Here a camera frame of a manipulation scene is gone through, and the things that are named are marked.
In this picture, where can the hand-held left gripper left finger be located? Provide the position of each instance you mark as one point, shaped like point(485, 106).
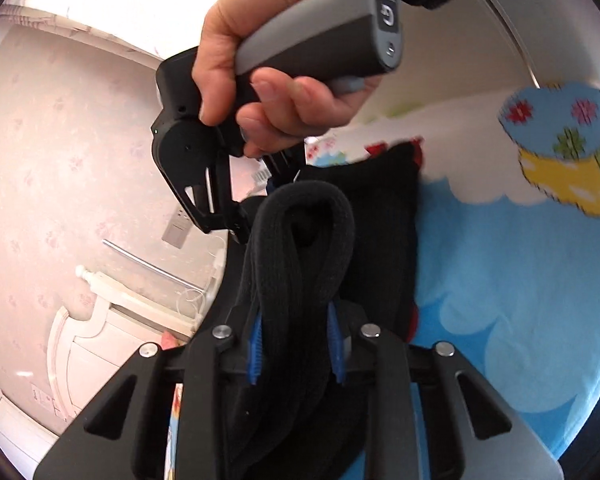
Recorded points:
point(254, 345)

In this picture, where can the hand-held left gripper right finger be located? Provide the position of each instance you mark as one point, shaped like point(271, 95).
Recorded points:
point(336, 345)

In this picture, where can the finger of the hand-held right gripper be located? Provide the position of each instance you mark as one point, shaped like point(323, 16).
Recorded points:
point(280, 165)
point(225, 220)

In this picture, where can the black pants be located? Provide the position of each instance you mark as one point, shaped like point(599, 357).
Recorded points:
point(380, 235)

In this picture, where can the white headboard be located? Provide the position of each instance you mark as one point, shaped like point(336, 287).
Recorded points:
point(95, 360)

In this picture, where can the blue printed blanket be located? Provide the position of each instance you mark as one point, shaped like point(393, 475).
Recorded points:
point(480, 270)

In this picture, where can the white wall socket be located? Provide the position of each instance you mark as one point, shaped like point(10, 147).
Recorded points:
point(177, 227)

